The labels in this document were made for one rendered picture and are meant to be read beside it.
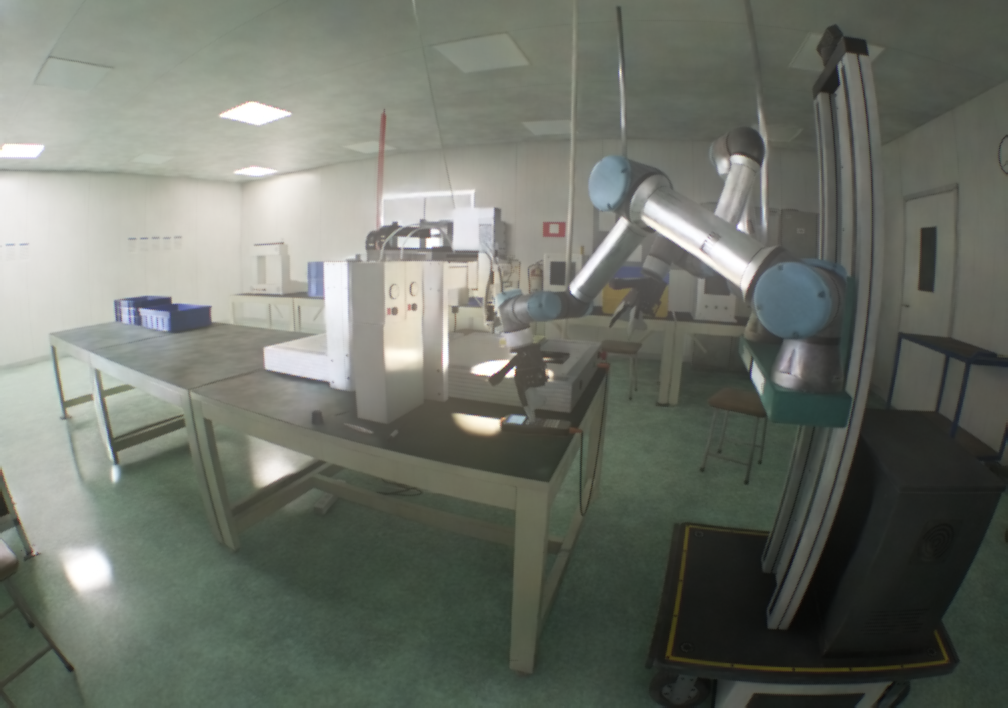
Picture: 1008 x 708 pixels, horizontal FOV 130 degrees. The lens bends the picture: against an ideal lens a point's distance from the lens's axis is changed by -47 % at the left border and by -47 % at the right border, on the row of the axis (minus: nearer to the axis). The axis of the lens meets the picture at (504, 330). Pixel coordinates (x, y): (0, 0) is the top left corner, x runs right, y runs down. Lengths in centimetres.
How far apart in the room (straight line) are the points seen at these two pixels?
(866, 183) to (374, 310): 126
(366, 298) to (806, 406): 111
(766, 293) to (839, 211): 62
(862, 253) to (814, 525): 62
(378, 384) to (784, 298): 105
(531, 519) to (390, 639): 78
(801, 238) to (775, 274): 480
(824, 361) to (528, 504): 70
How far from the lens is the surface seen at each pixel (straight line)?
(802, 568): 124
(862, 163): 104
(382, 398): 131
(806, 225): 553
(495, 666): 155
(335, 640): 167
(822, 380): 85
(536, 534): 110
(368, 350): 130
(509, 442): 120
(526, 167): 603
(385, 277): 124
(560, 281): 412
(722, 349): 536
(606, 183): 89
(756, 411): 262
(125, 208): 829
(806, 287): 70
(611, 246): 108
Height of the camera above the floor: 124
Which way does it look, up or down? 10 degrees down
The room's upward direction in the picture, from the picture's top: 1 degrees clockwise
